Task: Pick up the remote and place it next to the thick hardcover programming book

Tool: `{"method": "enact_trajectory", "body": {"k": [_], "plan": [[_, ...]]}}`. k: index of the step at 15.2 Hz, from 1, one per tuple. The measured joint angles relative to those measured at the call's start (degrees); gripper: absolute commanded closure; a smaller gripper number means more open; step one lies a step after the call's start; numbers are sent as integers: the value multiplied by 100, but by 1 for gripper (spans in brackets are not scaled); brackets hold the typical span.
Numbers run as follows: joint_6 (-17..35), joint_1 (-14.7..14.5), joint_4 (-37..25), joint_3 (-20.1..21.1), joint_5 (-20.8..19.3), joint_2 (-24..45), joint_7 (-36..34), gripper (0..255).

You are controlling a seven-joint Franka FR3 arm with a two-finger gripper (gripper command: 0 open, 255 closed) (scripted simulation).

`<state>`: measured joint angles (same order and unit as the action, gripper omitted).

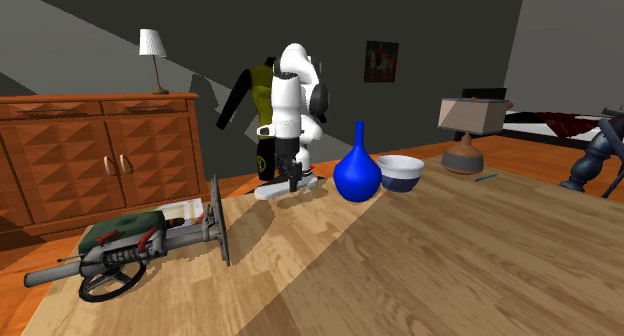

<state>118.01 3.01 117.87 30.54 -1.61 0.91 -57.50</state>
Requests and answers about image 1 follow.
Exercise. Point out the grey machine with wheel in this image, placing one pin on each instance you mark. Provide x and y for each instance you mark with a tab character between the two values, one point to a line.
187	236

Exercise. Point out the blue long-necked vase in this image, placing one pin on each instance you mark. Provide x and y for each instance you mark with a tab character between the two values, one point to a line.
357	176

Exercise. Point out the bed with red blanket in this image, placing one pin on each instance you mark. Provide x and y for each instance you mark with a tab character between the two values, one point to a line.
560	123

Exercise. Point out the table lamp with boxy shade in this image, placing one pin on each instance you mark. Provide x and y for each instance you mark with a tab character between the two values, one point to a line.
470	114

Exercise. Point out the green bag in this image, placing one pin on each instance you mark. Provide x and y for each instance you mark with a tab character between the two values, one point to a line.
128	228

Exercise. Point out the white shade table lamp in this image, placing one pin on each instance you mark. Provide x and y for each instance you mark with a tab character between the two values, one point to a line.
152	42

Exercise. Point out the dark blue turned stand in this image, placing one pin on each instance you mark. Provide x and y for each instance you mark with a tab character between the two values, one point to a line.
591	160

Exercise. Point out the dark red wall picture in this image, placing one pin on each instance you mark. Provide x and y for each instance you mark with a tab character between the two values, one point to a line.
380	61

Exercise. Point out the black and yellow wetsuit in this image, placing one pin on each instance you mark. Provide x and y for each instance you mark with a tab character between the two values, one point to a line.
263	89

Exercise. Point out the white and blue bowl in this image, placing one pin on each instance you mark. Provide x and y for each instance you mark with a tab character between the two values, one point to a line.
400	171

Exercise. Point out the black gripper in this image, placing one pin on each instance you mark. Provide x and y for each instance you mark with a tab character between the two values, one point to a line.
286	152

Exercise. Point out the blue pen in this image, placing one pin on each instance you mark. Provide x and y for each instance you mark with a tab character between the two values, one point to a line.
486	177

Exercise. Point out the wooden sideboard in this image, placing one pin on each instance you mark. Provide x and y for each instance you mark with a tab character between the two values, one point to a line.
63	164

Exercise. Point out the white open book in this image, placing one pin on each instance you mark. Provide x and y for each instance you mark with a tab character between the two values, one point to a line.
183	209

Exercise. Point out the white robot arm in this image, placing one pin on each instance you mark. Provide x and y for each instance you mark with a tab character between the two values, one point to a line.
285	106

